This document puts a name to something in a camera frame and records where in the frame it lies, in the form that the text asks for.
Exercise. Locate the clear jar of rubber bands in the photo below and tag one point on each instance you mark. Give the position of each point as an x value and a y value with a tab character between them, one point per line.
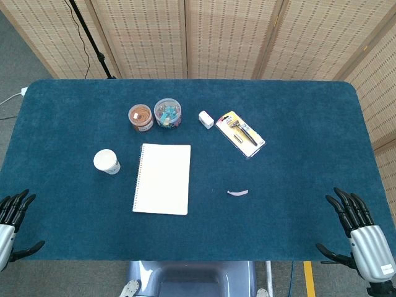
140	119

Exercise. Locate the bamboo folding screen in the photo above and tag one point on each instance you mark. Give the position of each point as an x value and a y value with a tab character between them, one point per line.
222	37

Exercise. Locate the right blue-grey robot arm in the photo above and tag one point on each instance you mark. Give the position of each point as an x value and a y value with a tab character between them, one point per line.
383	289

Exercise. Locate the small pink paper strip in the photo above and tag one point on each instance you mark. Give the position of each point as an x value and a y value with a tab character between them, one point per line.
238	193

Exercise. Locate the yellow floor tape strip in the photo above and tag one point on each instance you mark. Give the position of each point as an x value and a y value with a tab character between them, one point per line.
309	278

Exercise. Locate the white spiral notebook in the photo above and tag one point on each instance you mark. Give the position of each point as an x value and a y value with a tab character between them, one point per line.
164	179

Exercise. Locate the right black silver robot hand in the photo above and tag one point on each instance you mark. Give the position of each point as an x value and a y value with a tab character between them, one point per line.
369	250

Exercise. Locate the black tripod stand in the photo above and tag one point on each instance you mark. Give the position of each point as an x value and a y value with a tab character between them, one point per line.
92	40

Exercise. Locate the razor in yellow blister pack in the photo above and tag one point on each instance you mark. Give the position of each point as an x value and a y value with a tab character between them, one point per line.
239	134

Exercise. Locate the white paper cup blue flower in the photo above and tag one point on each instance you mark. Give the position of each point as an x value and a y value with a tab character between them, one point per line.
105	161

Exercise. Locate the clear jar of binder clips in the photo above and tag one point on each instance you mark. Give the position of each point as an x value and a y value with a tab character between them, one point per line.
167	116

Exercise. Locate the small white cardboard box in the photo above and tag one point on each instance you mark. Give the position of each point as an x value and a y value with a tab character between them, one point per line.
205	119

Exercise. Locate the blue table mat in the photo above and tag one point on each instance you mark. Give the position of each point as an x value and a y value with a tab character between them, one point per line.
278	201

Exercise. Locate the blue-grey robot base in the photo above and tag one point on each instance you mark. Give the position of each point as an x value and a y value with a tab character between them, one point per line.
191	278

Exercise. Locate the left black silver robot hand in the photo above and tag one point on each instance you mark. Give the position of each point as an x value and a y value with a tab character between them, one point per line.
6	238

